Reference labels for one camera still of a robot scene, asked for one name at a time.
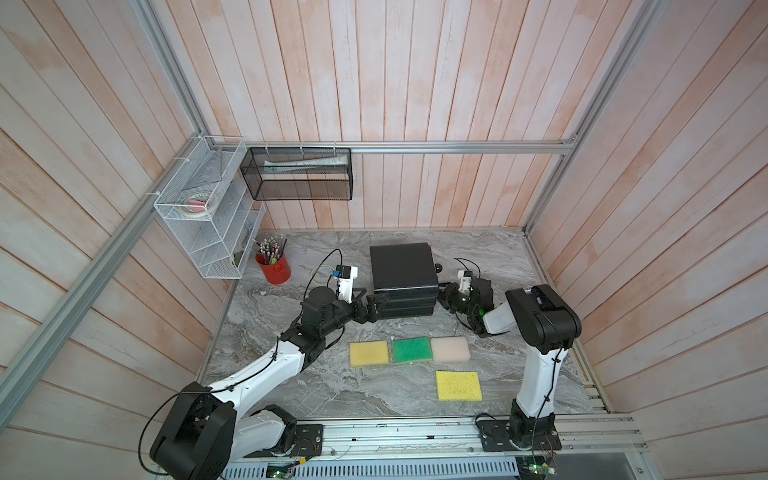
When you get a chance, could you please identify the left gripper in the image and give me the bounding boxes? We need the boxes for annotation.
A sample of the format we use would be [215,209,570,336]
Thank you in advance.
[320,286,390,337]

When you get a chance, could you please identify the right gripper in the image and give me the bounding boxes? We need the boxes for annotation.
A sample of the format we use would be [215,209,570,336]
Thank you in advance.
[429,282,477,319]

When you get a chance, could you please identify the black drawer cabinet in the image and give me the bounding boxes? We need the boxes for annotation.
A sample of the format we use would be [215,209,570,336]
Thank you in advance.
[370,242,439,319]

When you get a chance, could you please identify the dull yellow sponge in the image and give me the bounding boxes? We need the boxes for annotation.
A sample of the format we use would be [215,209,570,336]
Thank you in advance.
[349,341,389,368]

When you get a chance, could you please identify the beige sponge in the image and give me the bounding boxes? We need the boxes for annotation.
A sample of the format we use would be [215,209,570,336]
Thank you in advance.
[430,336,471,363]

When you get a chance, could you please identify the green yellow sponge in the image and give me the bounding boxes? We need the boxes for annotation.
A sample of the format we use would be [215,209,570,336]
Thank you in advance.
[392,337,433,364]

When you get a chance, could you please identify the bright yellow sponge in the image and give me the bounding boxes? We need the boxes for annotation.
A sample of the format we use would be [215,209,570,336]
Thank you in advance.
[436,371,483,402]

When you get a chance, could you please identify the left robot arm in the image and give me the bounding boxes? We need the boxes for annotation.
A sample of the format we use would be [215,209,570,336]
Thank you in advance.
[149,286,389,479]

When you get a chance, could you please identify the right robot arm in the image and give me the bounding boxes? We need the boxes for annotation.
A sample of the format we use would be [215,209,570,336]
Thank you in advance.
[437,276,582,450]

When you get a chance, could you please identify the red pen cup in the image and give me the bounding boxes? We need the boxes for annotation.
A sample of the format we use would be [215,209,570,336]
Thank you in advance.
[255,254,291,285]

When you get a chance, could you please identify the pens in cup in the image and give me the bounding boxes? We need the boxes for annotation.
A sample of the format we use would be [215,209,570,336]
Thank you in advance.
[254,236,287,265]

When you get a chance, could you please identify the black mesh basket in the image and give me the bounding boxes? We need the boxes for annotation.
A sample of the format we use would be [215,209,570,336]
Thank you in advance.
[240,147,354,201]

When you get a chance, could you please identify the tape roll in shelf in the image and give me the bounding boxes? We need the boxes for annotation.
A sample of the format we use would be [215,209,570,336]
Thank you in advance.
[178,191,219,219]

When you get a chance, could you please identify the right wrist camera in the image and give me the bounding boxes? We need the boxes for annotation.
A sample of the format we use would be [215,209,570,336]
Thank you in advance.
[458,270,474,296]

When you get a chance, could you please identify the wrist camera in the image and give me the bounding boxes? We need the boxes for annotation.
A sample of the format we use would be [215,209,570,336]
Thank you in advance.
[458,270,474,296]
[334,264,358,303]

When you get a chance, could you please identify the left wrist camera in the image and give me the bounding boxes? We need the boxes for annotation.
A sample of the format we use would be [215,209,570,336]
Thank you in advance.
[334,264,358,303]

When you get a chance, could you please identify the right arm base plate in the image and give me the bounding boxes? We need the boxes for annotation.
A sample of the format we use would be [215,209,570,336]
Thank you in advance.
[475,417,562,452]

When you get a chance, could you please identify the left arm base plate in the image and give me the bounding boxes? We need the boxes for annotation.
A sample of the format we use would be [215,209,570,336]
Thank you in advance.
[246,423,324,459]

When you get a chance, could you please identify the white wire shelf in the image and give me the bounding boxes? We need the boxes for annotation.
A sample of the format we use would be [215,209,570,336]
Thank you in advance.
[154,135,265,280]

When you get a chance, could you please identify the aluminium frame crossbar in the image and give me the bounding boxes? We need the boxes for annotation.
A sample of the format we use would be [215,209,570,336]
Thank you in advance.
[213,137,575,155]

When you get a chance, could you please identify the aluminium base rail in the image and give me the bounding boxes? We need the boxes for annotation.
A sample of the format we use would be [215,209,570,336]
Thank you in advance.
[221,414,648,477]

